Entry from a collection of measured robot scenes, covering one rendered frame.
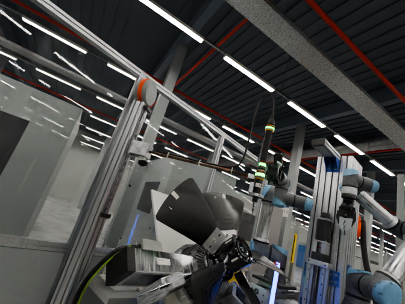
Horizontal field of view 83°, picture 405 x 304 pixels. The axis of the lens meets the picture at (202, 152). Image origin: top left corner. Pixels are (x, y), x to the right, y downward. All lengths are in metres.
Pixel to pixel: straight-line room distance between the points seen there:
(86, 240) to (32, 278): 0.29
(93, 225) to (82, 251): 0.12
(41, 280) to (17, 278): 0.10
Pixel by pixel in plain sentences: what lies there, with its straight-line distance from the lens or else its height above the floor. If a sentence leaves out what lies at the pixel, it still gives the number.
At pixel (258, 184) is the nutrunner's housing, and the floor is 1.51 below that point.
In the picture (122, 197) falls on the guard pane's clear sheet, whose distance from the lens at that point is 1.47.
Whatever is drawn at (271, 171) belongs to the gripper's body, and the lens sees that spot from 1.31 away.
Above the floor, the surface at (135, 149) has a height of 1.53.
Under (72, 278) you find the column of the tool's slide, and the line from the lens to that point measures 1.29.
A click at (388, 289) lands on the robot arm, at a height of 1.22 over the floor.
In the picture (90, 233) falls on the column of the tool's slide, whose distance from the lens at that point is 1.25.
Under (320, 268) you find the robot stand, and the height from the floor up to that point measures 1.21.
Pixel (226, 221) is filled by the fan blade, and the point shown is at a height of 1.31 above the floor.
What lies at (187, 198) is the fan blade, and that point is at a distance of 0.92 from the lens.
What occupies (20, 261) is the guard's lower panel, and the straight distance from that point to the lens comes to 1.38.
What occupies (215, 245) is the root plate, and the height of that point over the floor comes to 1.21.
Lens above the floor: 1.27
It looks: 16 degrees up
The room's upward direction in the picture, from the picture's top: 16 degrees clockwise
